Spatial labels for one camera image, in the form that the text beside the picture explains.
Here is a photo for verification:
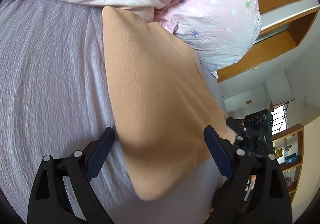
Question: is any tan knit garment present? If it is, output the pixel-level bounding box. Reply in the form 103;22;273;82
102;7;235;201

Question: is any person's right hand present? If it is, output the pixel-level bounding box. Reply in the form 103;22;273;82
245;175;257;191

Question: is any window with bars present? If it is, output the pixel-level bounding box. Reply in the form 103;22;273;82
269;99;294;135

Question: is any wooden display shelf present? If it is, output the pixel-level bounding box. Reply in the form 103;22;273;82
272;124;304;202

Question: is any lilac bed sheet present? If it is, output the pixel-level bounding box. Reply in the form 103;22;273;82
1;0;222;223

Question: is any pink floral pillow plain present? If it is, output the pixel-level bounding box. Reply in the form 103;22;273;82
155;0;261;76

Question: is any wooden wall cabinet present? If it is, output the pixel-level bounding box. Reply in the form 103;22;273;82
217;0;319;83

